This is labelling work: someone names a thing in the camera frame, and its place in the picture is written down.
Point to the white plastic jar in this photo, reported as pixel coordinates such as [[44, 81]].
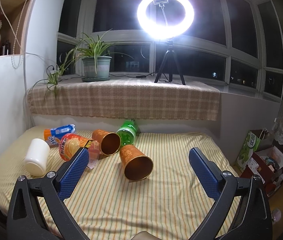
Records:
[[35, 161]]

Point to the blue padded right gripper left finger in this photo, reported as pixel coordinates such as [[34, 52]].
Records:
[[25, 219]]

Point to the far orange gold-rimmed cup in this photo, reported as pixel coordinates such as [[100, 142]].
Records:
[[109, 142]]

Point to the green plastic bottle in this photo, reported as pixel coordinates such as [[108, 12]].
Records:
[[128, 132]]

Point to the red orange snack cup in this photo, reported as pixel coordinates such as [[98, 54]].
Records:
[[70, 143]]

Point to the orange gold-rimmed cup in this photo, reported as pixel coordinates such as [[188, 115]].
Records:
[[137, 166], [109, 142]]

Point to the red gift box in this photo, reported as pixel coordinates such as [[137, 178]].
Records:
[[268, 164]]

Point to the striped yellow bed sheet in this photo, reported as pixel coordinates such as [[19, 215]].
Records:
[[169, 204]]

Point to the green white paper bag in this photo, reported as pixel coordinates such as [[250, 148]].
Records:
[[255, 141]]

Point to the near orange gold-rimmed cup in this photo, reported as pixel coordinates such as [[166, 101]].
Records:
[[137, 166]]

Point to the black tripod stand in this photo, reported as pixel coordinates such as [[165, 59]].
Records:
[[169, 57]]

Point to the potted spider plant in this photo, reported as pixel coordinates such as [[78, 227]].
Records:
[[95, 54]]

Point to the bright ring light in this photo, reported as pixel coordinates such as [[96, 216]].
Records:
[[166, 30]]

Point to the plaid beige sill cloth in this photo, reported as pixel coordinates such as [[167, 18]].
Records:
[[127, 99]]

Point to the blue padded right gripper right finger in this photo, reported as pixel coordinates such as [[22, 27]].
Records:
[[252, 219]]

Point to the blue orange label bottle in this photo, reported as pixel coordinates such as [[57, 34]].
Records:
[[53, 136]]

